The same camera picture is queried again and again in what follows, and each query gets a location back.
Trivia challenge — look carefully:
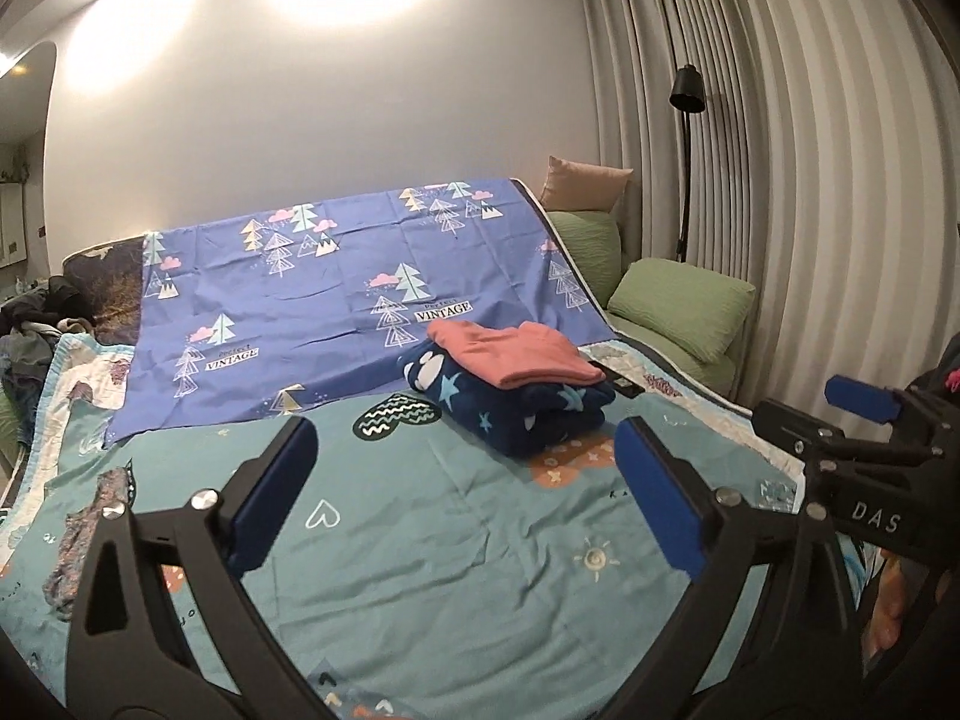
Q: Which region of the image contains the small green pillow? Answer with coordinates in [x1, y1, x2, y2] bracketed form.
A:
[547, 208, 623, 308]

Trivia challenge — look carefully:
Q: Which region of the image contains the pile of dark clothes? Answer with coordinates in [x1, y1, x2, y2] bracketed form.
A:
[0, 276, 95, 410]

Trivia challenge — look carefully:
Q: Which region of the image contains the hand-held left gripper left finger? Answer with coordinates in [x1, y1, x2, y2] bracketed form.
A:
[66, 414, 317, 720]

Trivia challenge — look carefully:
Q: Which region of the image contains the navy star fleece garment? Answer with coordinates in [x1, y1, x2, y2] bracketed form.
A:
[397, 341, 620, 460]

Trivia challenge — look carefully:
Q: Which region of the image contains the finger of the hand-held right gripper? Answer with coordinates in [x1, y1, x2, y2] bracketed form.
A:
[823, 373, 960, 452]
[752, 399, 960, 473]

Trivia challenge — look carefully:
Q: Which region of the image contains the white blue-edged quilt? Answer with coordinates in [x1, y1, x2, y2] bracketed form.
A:
[0, 334, 807, 563]

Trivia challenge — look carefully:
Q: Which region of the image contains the black floor lamp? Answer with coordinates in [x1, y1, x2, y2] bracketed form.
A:
[669, 65, 706, 263]

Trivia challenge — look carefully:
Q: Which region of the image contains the beige pillow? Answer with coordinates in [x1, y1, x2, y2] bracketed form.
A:
[538, 156, 635, 215]

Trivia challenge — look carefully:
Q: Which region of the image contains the pink t-shirt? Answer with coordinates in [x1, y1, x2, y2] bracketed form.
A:
[426, 321, 607, 385]

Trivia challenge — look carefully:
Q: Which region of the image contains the large green pillow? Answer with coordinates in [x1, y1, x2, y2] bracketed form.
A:
[606, 256, 757, 365]

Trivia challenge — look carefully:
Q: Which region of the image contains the purple tree print sheet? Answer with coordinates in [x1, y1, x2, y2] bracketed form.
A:
[101, 178, 616, 445]

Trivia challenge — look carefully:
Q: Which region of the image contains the beige pleated curtain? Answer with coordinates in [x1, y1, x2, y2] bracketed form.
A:
[570, 0, 960, 421]

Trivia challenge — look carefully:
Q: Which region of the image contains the person's dark pink clothing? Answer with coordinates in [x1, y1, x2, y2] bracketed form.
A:
[904, 337, 960, 406]

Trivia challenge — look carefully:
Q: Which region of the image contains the dark brown printed blanket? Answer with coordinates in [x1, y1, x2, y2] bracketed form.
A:
[61, 236, 145, 342]

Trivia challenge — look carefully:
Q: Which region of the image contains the floral patterned garment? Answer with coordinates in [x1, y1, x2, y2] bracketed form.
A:
[41, 465, 136, 620]

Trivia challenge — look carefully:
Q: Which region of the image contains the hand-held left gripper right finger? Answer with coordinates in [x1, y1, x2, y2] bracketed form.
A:
[615, 415, 863, 720]

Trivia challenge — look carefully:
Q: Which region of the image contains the white cabinet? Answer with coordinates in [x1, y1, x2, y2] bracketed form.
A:
[0, 157, 35, 271]

